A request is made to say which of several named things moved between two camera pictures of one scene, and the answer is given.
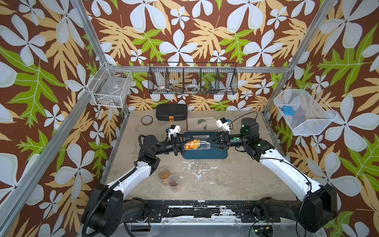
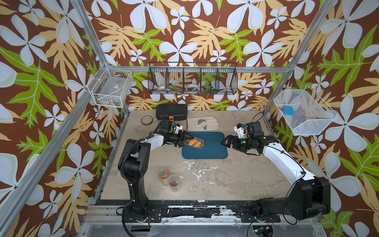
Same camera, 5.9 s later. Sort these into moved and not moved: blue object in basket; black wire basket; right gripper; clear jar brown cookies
Moved: right gripper
Not moved: clear jar brown cookies; black wire basket; blue object in basket
